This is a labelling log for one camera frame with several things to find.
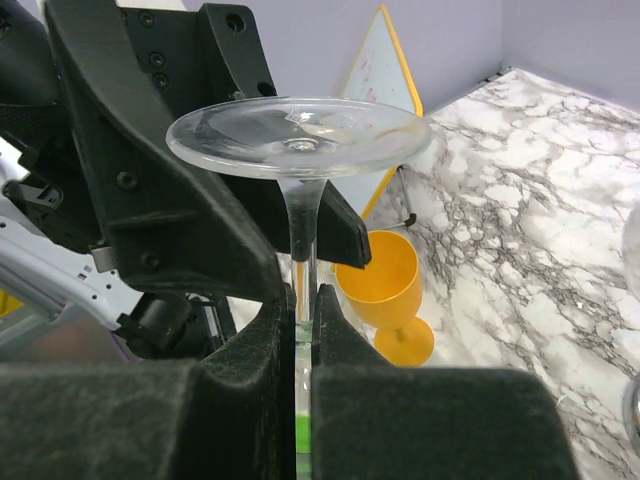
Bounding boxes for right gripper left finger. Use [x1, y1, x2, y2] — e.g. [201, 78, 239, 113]
[1, 290, 296, 479]

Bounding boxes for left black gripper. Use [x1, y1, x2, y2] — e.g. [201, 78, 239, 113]
[43, 1, 283, 302]

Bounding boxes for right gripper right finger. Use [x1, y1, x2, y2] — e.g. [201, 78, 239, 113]
[311, 285, 579, 479]

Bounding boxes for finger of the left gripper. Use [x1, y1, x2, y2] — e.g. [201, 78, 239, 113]
[239, 94, 372, 271]

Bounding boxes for clear wine glass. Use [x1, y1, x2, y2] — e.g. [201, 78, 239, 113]
[166, 97, 431, 479]

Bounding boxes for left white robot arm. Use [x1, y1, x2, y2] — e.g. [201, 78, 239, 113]
[1, 1, 288, 359]

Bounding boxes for yellow plastic wine glass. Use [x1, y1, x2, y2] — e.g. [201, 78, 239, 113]
[336, 230, 435, 367]

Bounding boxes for green plastic wine glass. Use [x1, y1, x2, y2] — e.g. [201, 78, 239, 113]
[295, 326, 312, 479]

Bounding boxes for chrome wine glass rack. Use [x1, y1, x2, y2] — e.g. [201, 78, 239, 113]
[622, 375, 640, 454]

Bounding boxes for clear glass hanging on rack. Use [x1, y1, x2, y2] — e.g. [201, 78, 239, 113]
[621, 204, 640, 299]

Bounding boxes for small whiteboard yellow frame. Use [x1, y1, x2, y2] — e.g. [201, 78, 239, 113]
[339, 4, 425, 229]

